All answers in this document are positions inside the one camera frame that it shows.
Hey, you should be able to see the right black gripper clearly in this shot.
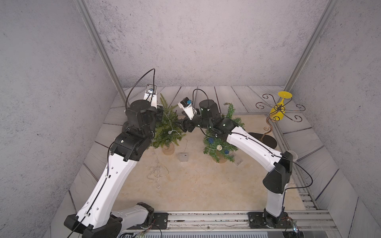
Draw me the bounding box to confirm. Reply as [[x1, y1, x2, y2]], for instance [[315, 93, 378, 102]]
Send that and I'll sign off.
[[173, 108, 214, 132]]

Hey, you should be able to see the fern tree wooden base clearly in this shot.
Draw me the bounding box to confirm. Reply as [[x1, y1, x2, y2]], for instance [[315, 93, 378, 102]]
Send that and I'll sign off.
[[150, 93, 186, 156]]

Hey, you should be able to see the small christmas tree wooden base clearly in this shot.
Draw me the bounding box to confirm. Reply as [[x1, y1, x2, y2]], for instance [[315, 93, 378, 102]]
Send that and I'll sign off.
[[203, 102, 245, 164]]

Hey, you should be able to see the clear battery box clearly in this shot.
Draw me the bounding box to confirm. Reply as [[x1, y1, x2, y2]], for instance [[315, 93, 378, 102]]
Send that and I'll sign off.
[[233, 156, 243, 166], [178, 152, 189, 162]]

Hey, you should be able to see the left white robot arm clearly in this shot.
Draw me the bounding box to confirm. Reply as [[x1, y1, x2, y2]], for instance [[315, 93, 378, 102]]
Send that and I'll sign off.
[[64, 99, 159, 238]]

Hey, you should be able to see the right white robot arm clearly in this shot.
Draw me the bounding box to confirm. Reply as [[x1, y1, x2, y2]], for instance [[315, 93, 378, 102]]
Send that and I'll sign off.
[[177, 97, 294, 224]]

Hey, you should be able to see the beige table mat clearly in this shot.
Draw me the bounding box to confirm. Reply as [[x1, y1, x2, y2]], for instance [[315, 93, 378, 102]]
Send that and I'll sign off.
[[113, 128, 267, 211]]

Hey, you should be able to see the yellow plastic goblet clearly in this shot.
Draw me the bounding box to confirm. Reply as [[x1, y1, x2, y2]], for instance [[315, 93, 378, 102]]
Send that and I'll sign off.
[[269, 91, 293, 122]]

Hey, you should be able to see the clear plastic wine glass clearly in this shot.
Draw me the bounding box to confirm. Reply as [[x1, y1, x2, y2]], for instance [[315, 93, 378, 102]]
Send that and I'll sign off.
[[287, 150, 298, 162]]

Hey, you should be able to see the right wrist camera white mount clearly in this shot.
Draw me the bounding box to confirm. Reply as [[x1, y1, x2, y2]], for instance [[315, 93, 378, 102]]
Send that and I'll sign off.
[[178, 97, 196, 120]]

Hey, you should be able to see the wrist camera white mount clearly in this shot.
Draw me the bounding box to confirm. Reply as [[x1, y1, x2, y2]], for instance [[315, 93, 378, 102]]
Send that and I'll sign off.
[[143, 84, 157, 108], [178, 97, 196, 120]]

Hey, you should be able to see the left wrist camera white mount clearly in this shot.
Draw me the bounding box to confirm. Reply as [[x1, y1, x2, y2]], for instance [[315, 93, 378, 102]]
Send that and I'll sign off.
[[143, 84, 157, 108]]

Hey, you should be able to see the black scroll wire stand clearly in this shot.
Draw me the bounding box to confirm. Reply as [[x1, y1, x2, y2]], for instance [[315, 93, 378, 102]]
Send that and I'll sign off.
[[249, 91, 306, 149]]

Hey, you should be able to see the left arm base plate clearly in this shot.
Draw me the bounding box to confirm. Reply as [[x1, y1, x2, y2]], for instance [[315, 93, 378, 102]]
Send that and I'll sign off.
[[130, 202, 169, 230]]

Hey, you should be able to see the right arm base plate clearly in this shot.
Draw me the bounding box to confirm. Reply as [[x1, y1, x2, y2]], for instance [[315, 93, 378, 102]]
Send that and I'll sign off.
[[247, 209, 293, 230]]

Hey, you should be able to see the aluminium front rail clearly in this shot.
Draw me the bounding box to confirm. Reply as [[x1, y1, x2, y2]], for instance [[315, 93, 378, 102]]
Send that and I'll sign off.
[[119, 210, 341, 238]]

